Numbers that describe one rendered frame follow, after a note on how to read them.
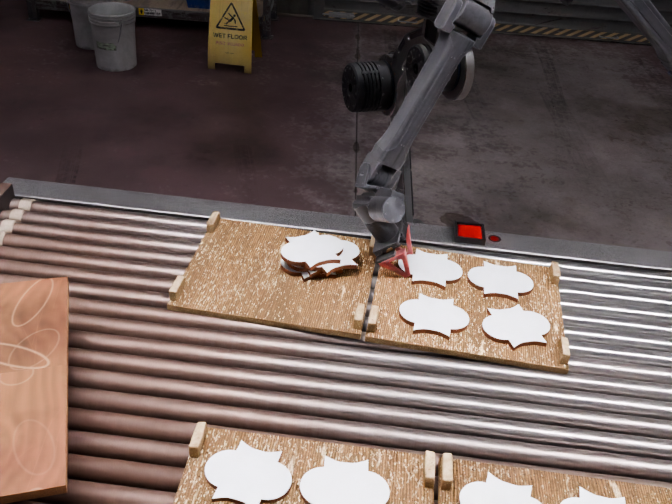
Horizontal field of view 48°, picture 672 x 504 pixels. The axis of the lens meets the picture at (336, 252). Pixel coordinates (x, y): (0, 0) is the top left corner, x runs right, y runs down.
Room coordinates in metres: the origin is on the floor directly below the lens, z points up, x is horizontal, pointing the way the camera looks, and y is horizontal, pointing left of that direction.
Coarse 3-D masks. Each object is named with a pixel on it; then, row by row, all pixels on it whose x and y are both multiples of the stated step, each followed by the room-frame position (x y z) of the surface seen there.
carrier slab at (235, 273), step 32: (224, 224) 1.53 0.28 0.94; (256, 224) 1.54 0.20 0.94; (224, 256) 1.40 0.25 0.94; (256, 256) 1.41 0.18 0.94; (192, 288) 1.27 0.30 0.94; (224, 288) 1.28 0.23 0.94; (256, 288) 1.29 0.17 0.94; (288, 288) 1.30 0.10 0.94; (320, 288) 1.31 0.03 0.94; (352, 288) 1.32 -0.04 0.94; (256, 320) 1.19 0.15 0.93; (288, 320) 1.19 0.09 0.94; (320, 320) 1.20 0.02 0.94; (352, 320) 1.21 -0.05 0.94
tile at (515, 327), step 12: (492, 312) 1.26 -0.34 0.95; (504, 312) 1.26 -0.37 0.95; (516, 312) 1.27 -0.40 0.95; (528, 312) 1.27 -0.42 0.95; (492, 324) 1.22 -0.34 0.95; (504, 324) 1.22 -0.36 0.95; (516, 324) 1.23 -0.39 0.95; (528, 324) 1.23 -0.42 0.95; (540, 324) 1.23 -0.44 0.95; (492, 336) 1.18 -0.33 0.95; (504, 336) 1.18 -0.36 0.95; (516, 336) 1.19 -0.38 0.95; (528, 336) 1.19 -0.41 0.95; (540, 336) 1.19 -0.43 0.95; (516, 348) 1.16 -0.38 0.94
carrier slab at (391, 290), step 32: (448, 256) 1.47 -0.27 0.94; (384, 288) 1.33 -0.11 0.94; (416, 288) 1.34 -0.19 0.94; (448, 288) 1.35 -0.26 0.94; (544, 288) 1.38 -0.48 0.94; (384, 320) 1.22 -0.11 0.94; (480, 320) 1.24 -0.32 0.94; (448, 352) 1.14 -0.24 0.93; (480, 352) 1.14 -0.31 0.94; (512, 352) 1.15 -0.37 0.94; (544, 352) 1.16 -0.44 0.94
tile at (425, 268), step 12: (420, 252) 1.46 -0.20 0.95; (420, 264) 1.41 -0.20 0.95; (432, 264) 1.42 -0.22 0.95; (444, 264) 1.42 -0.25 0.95; (456, 264) 1.42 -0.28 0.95; (420, 276) 1.37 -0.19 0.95; (432, 276) 1.37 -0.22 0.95; (444, 276) 1.37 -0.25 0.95; (456, 276) 1.38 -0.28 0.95; (444, 288) 1.34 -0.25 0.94
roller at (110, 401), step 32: (160, 416) 0.94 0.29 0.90; (192, 416) 0.93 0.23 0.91; (224, 416) 0.94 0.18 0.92; (256, 416) 0.94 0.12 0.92; (288, 416) 0.94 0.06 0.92; (416, 448) 0.91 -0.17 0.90; (448, 448) 0.91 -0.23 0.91; (480, 448) 0.91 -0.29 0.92; (512, 448) 0.92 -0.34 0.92; (544, 448) 0.92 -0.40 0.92
